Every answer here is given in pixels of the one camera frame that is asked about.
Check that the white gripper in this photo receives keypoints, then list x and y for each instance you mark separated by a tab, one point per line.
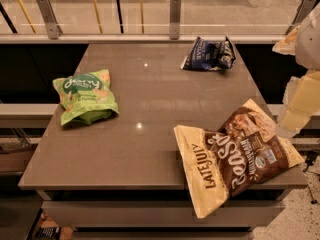
309	44

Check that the blue chip bag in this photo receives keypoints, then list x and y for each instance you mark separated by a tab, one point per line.
208	55

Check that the brown Late July chip bag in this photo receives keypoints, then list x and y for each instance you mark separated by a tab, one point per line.
222	164

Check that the green rice chip bag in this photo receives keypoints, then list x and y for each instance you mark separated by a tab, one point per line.
86	98

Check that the yellow pole right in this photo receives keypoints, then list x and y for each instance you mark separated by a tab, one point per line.
142	16

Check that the yellow pole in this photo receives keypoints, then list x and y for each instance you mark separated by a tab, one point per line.
95	4
142	16
27	15

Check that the black pole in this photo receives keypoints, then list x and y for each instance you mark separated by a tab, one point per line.
119	12

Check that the yellow pole middle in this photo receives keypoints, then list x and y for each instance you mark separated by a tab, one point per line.
95	4

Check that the grey lower table shelf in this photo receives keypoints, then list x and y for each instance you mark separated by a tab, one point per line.
161	216

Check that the dark snack package on floor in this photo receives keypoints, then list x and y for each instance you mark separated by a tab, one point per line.
48	233

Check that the yellow pole left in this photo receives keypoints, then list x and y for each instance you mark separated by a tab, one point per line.
27	15

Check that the metal railing bracket right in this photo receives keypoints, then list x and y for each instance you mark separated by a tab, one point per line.
303	10

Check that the metal railing bracket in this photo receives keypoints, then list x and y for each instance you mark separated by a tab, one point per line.
303	10
174	19
52	27

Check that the metal railing bracket middle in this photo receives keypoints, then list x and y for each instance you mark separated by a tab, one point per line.
174	19

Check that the metal railing bracket left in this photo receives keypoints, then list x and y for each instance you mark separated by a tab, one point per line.
52	27

